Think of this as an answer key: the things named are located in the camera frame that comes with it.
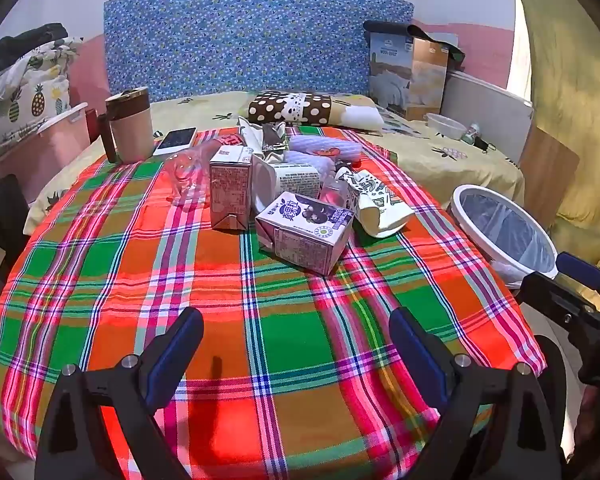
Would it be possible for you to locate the purple milk carton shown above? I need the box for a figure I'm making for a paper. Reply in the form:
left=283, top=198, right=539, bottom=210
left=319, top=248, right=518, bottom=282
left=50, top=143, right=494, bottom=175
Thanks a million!
left=255, top=191, right=356, bottom=277

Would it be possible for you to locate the pink mug with brown handle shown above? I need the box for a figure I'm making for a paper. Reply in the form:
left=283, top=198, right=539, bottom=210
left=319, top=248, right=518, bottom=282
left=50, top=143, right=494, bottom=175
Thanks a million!
left=97, top=87, right=155, bottom=165

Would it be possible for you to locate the yellow curtain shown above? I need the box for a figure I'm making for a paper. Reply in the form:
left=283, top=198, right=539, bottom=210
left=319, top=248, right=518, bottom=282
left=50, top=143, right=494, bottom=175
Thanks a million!
left=505, top=0, right=600, bottom=311

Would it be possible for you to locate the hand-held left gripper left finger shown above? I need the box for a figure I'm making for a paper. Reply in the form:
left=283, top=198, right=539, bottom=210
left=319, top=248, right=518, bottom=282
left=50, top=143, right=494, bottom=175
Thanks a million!
left=34, top=306, right=205, bottom=480

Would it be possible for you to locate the dark bag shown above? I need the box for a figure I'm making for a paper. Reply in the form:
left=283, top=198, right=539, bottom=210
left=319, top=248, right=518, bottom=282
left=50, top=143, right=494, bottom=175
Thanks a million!
left=364, top=20, right=466, bottom=72

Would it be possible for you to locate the cream wrapper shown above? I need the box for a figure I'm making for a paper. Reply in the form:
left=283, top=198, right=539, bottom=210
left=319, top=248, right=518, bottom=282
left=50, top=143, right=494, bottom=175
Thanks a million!
left=237, top=116, right=268, bottom=156

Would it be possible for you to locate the brown polka dot pillow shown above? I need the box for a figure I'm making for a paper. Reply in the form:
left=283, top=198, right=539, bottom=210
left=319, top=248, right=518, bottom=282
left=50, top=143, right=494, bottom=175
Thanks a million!
left=247, top=91, right=385, bottom=133

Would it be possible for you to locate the blue floral headboard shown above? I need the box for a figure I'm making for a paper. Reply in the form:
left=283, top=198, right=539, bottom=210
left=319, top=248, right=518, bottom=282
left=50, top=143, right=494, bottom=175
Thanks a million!
left=103, top=0, right=415, bottom=103

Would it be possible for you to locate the pink storage box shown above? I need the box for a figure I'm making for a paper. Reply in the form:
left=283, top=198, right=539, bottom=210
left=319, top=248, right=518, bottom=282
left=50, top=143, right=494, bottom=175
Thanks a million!
left=0, top=102, right=91, bottom=201

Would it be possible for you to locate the yellow pineapple print bed sheet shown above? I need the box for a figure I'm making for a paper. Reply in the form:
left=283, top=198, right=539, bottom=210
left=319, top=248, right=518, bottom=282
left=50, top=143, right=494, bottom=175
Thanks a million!
left=22, top=91, right=526, bottom=236

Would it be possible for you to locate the circle print cloth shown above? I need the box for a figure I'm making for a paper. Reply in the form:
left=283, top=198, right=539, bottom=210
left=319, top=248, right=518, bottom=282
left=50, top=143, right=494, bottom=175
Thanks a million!
left=380, top=109, right=433, bottom=137

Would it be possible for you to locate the wooden board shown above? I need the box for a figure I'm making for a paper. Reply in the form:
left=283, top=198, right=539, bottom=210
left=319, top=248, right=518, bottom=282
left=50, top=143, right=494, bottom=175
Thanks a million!
left=517, top=125, right=581, bottom=231

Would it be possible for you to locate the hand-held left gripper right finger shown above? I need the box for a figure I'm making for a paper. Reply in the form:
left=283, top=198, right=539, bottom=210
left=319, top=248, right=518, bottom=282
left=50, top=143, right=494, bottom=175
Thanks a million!
left=389, top=306, right=563, bottom=480

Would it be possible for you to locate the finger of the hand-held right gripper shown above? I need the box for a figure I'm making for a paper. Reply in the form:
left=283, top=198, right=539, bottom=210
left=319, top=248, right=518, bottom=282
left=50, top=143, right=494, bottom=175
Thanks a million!
left=519, top=271, right=598, bottom=332
left=556, top=251, right=600, bottom=311

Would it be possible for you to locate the red green plaid cloth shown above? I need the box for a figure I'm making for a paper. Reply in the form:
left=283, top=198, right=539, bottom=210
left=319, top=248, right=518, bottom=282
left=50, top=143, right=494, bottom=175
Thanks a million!
left=0, top=127, right=548, bottom=480

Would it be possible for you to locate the black bag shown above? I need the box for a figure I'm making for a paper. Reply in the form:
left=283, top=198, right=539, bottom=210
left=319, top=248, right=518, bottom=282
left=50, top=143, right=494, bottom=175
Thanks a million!
left=0, top=23, right=70, bottom=73
left=0, top=175, right=31, bottom=286

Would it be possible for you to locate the white yogurt cup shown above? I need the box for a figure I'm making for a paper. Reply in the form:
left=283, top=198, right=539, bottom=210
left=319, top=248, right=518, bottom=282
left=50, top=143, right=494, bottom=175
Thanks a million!
left=251, top=157, right=322, bottom=213

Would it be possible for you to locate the white phone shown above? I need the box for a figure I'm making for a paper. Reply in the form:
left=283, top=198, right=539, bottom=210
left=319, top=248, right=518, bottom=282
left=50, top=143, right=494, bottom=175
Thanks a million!
left=152, top=127, right=198, bottom=157

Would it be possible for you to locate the pink milk carton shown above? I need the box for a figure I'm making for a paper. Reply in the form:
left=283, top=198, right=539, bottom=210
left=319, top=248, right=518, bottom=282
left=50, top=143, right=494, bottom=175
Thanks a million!
left=209, top=147, right=255, bottom=231

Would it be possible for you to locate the white foam net sleeve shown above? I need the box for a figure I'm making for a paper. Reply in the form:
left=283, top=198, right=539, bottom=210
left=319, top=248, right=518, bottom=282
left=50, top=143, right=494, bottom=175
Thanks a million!
left=280, top=152, right=341, bottom=173
left=289, top=132, right=363, bottom=161

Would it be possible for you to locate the white round waste bin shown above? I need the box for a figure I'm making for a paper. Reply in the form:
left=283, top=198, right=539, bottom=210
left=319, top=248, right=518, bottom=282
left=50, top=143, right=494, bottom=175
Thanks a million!
left=447, top=185, right=561, bottom=291

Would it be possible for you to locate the pineapple print cloth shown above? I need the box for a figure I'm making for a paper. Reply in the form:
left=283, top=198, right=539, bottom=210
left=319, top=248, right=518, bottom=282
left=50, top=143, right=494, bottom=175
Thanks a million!
left=0, top=37, right=86, bottom=161

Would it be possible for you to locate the white cabinet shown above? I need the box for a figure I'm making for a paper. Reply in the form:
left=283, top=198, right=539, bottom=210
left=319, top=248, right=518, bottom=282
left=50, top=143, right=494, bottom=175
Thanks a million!
left=440, top=70, right=533, bottom=161

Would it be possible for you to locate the printed cardboard bedding box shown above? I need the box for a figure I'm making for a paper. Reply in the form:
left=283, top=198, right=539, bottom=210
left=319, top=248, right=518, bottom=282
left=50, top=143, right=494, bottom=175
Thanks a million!
left=367, top=30, right=451, bottom=122

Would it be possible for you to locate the clear plastic bowl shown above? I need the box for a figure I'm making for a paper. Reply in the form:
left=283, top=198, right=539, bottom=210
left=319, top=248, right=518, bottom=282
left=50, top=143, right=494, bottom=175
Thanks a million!
left=426, top=112, right=467, bottom=142

